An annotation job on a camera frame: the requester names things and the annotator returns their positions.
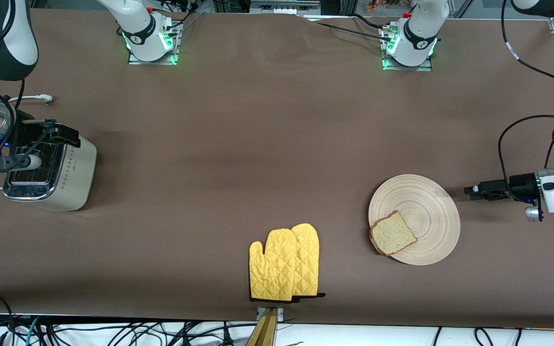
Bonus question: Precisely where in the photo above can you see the black cable tangle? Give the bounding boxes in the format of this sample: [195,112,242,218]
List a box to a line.
[0,292,258,346]

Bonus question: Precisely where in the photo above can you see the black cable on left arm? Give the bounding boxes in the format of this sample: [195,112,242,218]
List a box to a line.
[497,0,554,202]

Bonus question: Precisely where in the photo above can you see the black cable behind arm base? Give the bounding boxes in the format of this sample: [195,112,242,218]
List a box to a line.
[312,21,392,41]
[351,13,389,31]

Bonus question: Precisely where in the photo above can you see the round light wooden plate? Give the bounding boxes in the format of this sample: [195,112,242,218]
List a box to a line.
[368,174,461,266]

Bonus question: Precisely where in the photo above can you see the yellow quilted mitt black loop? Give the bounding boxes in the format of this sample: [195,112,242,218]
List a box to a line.
[290,223,327,301]

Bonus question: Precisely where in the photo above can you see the yellow quilted mitt with thumb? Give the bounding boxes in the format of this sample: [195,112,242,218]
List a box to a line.
[249,228,302,302]

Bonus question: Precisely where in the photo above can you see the aluminium frame profile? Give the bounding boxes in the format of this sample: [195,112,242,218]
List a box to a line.
[250,0,321,15]

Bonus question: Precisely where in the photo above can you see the small metal mounting bracket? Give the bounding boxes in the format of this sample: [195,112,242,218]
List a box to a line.
[256,306,285,321]

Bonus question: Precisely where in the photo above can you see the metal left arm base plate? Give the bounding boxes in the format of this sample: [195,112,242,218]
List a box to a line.
[382,26,434,72]

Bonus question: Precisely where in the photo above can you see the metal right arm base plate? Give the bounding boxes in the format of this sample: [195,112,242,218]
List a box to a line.
[128,22,182,66]

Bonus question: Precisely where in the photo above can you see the slice of brown-crust bread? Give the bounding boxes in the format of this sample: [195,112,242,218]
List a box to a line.
[369,210,418,256]

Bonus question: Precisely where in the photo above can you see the teal cable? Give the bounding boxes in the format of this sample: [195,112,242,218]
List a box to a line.
[25,316,40,346]

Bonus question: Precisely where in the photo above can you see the cream and chrome toaster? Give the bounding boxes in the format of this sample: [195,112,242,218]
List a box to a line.
[3,126,98,212]

